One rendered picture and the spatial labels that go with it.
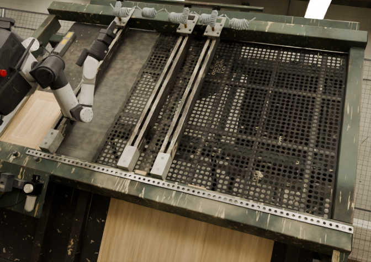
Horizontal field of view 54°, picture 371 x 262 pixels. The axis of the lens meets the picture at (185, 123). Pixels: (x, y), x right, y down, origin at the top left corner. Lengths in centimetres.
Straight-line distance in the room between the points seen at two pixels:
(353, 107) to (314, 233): 73
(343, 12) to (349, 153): 579
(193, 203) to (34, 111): 117
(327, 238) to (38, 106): 175
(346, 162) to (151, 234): 105
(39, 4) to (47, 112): 666
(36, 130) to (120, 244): 81
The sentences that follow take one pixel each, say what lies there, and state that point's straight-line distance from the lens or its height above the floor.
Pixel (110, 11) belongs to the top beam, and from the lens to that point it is 277.
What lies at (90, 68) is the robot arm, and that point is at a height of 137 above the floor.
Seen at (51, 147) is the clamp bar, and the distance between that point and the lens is 212.
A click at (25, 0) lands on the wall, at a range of 912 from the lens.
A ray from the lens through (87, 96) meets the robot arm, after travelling 194.
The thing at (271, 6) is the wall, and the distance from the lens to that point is 748.
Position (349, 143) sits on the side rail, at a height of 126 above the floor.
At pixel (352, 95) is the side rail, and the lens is 215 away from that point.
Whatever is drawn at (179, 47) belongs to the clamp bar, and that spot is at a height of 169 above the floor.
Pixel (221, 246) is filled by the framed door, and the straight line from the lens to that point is 197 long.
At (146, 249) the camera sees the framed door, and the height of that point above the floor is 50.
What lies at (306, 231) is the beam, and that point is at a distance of 169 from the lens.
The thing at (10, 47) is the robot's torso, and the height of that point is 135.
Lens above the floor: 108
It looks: 4 degrees up
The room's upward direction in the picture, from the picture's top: 12 degrees clockwise
